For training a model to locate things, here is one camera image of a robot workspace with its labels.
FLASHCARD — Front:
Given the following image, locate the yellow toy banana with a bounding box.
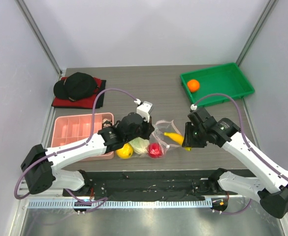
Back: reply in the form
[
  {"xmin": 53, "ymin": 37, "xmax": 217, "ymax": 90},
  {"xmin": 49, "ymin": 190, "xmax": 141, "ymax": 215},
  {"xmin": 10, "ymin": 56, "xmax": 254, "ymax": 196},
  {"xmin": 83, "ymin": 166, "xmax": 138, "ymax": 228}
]
[{"xmin": 163, "ymin": 132, "xmax": 184, "ymax": 148}]

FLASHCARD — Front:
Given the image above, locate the clear zip top bag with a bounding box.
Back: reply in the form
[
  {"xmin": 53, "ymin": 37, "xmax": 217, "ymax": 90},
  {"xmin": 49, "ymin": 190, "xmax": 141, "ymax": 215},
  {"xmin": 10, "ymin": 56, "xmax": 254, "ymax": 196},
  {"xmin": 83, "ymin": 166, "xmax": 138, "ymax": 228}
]
[{"xmin": 132, "ymin": 120, "xmax": 181, "ymax": 159}]

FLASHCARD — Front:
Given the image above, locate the orange toy orange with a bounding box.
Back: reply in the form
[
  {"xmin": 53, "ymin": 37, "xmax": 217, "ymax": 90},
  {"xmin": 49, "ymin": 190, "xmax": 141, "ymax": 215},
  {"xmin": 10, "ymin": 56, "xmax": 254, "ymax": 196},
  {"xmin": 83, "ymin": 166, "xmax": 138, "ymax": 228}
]
[{"xmin": 187, "ymin": 79, "xmax": 200, "ymax": 93}]

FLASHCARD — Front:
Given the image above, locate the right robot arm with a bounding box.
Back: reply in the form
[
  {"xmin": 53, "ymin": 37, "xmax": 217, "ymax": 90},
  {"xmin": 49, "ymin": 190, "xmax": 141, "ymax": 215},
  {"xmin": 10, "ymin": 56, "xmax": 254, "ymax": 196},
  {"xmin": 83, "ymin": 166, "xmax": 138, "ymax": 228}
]
[{"xmin": 182, "ymin": 108, "xmax": 288, "ymax": 219}]

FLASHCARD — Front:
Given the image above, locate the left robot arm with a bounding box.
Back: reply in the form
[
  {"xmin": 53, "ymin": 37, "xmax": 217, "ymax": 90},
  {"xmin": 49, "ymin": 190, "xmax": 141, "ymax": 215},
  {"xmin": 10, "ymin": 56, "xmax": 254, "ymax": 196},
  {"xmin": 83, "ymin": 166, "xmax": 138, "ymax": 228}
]
[{"xmin": 21, "ymin": 113, "xmax": 154, "ymax": 196}]

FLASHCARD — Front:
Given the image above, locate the green toy lettuce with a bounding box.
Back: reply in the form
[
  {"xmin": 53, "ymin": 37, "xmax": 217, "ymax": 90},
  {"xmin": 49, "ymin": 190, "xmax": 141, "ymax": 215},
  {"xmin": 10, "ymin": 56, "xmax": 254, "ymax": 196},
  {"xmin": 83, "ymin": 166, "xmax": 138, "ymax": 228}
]
[{"xmin": 129, "ymin": 137, "xmax": 150, "ymax": 154}]

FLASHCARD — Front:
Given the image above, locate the red toy apple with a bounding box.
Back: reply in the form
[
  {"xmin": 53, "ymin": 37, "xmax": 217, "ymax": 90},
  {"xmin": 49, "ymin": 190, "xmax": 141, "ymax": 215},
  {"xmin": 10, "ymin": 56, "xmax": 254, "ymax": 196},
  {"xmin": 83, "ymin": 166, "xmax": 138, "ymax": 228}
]
[{"xmin": 148, "ymin": 143, "xmax": 163, "ymax": 158}]

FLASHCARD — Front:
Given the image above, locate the yellow toy lemon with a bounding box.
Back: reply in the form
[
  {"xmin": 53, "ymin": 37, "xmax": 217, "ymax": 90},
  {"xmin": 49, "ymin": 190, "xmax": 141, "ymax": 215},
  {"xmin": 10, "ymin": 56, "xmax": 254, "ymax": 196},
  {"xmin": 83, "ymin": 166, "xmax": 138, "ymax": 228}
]
[{"xmin": 116, "ymin": 143, "xmax": 133, "ymax": 159}]

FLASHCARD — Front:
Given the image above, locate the floral rolled sock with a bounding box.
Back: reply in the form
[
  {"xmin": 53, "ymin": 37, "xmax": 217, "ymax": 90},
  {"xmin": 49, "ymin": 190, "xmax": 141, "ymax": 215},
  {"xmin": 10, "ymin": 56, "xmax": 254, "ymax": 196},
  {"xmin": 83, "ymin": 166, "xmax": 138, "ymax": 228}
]
[{"xmin": 102, "ymin": 118, "xmax": 113, "ymax": 128}]

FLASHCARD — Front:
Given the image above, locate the red and black cloth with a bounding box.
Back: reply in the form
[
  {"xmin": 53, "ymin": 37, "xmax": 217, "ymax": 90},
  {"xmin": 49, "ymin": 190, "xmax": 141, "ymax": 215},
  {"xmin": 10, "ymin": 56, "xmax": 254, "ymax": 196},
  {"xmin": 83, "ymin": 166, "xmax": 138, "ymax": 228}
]
[{"xmin": 51, "ymin": 77, "xmax": 107, "ymax": 109}]

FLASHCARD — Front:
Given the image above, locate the green plastic tray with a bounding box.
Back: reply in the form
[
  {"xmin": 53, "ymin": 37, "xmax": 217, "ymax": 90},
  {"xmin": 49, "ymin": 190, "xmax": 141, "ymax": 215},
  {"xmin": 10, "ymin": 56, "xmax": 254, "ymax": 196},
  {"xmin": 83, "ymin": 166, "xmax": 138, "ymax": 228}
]
[{"xmin": 180, "ymin": 62, "xmax": 255, "ymax": 104}]

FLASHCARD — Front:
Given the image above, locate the pink compartment organizer tray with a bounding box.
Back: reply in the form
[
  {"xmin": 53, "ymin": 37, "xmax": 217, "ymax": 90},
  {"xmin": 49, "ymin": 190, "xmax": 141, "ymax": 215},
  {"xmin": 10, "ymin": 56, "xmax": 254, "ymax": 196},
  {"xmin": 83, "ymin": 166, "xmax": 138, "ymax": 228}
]
[{"xmin": 51, "ymin": 113, "xmax": 114, "ymax": 148}]

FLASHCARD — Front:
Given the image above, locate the black cap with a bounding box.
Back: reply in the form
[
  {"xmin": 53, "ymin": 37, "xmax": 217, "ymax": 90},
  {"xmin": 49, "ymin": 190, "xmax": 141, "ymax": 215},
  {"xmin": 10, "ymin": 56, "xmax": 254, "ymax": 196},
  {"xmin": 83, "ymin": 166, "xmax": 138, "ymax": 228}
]
[{"xmin": 53, "ymin": 72, "xmax": 98, "ymax": 102}]

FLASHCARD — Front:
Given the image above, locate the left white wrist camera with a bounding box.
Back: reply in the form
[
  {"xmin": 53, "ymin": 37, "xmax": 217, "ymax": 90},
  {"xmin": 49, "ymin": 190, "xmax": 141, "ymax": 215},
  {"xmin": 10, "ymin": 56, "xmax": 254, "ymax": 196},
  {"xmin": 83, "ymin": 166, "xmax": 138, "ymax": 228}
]
[{"xmin": 134, "ymin": 99, "xmax": 153, "ymax": 123}]

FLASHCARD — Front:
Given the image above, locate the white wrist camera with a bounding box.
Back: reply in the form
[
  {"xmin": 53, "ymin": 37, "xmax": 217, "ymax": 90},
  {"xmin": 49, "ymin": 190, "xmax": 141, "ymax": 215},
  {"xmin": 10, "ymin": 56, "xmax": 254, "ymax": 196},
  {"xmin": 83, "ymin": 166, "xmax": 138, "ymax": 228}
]
[
  {"xmin": 134, "ymin": 99, "xmax": 153, "ymax": 123},
  {"xmin": 190, "ymin": 104, "xmax": 197, "ymax": 112}
]

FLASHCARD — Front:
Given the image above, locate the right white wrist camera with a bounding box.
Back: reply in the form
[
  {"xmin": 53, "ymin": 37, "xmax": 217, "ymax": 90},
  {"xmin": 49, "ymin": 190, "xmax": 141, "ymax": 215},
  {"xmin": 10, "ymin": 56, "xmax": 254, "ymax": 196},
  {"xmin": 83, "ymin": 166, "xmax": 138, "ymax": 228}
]
[{"xmin": 190, "ymin": 104, "xmax": 197, "ymax": 112}]

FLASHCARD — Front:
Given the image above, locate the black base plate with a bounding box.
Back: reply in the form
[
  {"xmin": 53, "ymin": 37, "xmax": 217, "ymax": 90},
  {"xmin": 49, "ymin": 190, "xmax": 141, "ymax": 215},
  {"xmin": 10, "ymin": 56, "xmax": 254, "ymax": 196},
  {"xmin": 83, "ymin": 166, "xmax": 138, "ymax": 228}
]
[{"xmin": 62, "ymin": 169, "xmax": 250, "ymax": 202}]

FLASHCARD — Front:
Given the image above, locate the white slotted cable duct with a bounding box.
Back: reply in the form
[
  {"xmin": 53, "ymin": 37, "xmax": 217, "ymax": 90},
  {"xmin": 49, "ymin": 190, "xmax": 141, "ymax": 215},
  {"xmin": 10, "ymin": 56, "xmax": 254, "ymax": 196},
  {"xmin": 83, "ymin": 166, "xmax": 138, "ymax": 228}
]
[{"xmin": 28, "ymin": 198, "xmax": 212, "ymax": 209}]

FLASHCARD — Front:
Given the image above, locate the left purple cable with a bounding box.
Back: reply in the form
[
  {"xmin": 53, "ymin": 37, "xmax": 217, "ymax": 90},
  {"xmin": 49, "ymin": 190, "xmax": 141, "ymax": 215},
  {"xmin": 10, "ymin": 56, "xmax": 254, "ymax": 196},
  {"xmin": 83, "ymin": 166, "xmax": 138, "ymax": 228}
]
[{"xmin": 13, "ymin": 88, "xmax": 137, "ymax": 200}]

